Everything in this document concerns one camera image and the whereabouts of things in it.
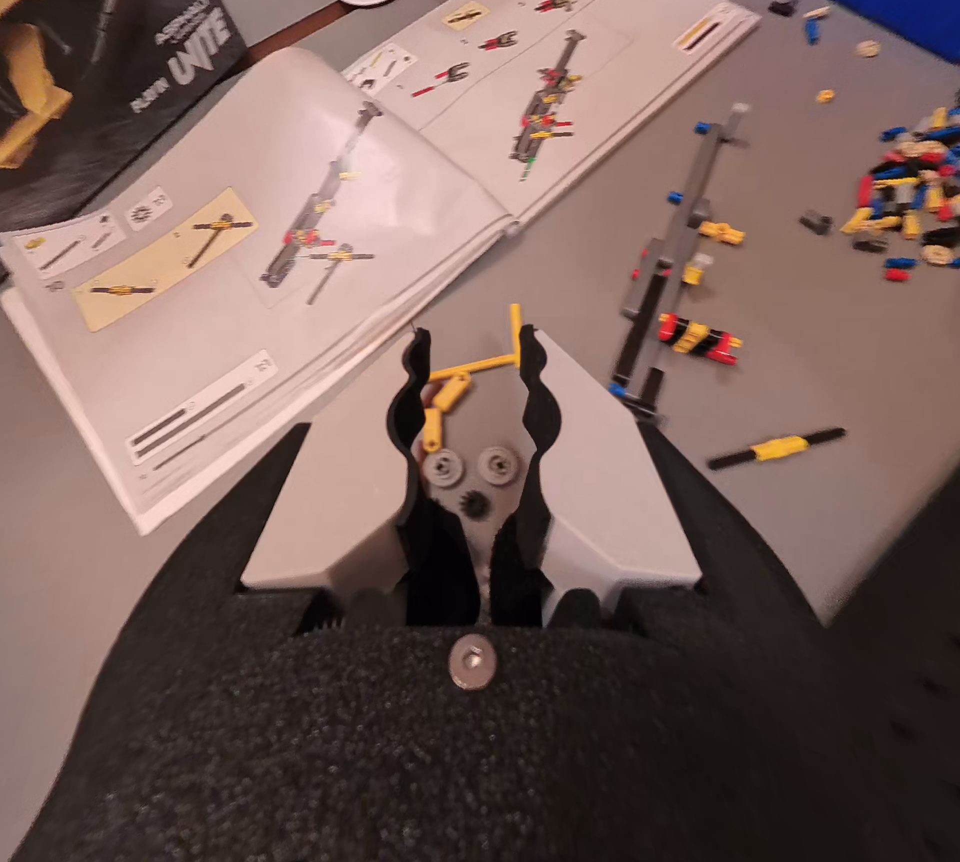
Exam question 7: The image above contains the white instruction booklet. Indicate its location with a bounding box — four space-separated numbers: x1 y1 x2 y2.
0 0 762 537

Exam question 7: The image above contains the grey toy beam assembly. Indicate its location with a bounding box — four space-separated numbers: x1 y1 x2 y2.
607 103 751 424

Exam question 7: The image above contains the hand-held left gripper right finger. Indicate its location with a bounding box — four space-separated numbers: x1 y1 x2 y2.
489 323 705 627

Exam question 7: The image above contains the pile of toy brick pieces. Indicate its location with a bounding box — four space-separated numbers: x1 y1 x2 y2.
416 374 520 522

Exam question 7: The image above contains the black perforated chair armrest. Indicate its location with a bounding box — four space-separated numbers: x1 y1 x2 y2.
821 460 960 862

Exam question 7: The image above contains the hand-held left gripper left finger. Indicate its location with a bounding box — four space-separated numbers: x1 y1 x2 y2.
240 328 483 627

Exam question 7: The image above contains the black toy car set box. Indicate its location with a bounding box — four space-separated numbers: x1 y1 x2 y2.
0 0 249 233

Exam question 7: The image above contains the pile of small colourful pieces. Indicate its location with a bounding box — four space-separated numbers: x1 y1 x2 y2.
768 0 960 282

